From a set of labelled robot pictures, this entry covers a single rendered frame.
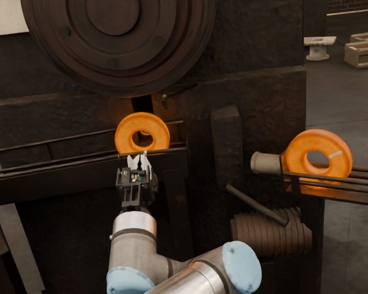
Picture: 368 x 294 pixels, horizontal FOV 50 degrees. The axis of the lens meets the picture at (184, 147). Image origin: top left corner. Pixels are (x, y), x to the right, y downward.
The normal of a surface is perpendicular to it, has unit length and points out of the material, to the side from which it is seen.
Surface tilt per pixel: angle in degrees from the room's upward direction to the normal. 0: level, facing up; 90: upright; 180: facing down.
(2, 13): 90
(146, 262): 46
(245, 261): 53
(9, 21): 90
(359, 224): 0
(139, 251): 31
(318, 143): 90
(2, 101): 0
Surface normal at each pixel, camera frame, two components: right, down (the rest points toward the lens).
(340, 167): -0.57, 0.42
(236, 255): 0.64, -0.47
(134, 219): 0.11, -0.72
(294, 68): -0.11, -0.89
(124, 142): 0.00, 0.44
